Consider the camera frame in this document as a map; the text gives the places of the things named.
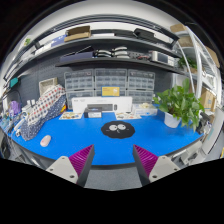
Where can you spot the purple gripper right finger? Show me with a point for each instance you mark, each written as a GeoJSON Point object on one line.
{"type": "Point", "coordinates": [151, 167]}

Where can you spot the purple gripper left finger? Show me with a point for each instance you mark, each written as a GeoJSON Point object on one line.
{"type": "Point", "coordinates": [74, 168]}

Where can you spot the blue desk mat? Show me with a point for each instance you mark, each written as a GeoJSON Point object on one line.
{"type": "Point", "coordinates": [70, 136]}

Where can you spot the black round face mousepad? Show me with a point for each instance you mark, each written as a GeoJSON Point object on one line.
{"type": "Point", "coordinates": [118, 129]}

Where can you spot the left sticker sheet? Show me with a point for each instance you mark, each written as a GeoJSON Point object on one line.
{"type": "Point", "coordinates": [70, 116]}

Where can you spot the sticker sheet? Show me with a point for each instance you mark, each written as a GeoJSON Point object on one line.
{"type": "Point", "coordinates": [126, 116]}
{"type": "Point", "coordinates": [70, 116]}

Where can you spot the small black box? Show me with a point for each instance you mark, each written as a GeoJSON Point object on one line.
{"type": "Point", "coordinates": [95, 112]}

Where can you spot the right sticker sheet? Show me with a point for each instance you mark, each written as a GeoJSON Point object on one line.
{"type": "Point", "coordinates": [126, 116]}

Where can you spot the long white box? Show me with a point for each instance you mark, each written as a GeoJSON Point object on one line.
{"type": "Point", "coordinates": [108, 104]}

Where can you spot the green potted plant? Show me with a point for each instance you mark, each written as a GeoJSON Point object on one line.
{"type": "Point", "coordinates": [180, 106]}

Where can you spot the polka dot fabric bag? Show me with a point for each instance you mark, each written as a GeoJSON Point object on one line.
{"type": "Point", "coordinates": [47, 107]}

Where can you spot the right grey drawer cabinet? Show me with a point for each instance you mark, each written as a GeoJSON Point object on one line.
{"type": "Point", "coordinates": [140, 86]}

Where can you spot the grey drawer cabinet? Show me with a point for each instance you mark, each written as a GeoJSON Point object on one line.
{"type": "Point", "coordinates": [110, 77]}
{"type": "Point", "coordinates": [140, 86]}
{"type": "Point", "coordinates": [78, 83]}

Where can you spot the yellow label box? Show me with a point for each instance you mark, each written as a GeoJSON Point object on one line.
{"type": "Point", "coordinates": [111, 91]}

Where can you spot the left grey drawer cabinet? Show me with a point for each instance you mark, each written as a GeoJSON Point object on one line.
{"type": "Point", "coordinates": [78, 83]}

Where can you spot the purple bottle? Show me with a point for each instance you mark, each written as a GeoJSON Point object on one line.
{"type": "Point", "coordinates": [14, 108]}

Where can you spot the cardboard box at right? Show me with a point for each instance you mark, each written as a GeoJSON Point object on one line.
{"type": "Point", "coordinates": [207, 99]}

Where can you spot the middle grey drawer cabinet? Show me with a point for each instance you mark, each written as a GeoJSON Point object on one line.
{"type": "Point", "coordinates": [110, 77]}

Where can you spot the white metal rack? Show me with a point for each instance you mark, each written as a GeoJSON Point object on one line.
{"type": "Point", "coordinates": [201, 65]}

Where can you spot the cardboard box on shelf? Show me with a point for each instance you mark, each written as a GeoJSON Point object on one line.
{"type": "Point", "coordinates": [77, 33]}

